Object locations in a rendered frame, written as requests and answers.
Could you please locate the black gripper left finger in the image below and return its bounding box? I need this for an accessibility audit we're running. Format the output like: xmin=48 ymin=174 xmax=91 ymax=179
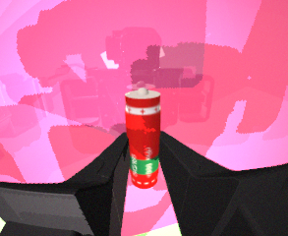
xmin=0 ymin=133 xmax=131 ymax=236

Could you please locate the red cylindrical battery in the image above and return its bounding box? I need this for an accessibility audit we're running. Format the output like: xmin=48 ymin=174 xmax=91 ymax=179
xmin=125 ymin=88 xmax=160 ymax=189

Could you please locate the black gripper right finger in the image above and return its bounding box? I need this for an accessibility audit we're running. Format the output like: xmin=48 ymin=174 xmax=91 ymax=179
xmin=158 ymin=131 xmax=288 ymax=236

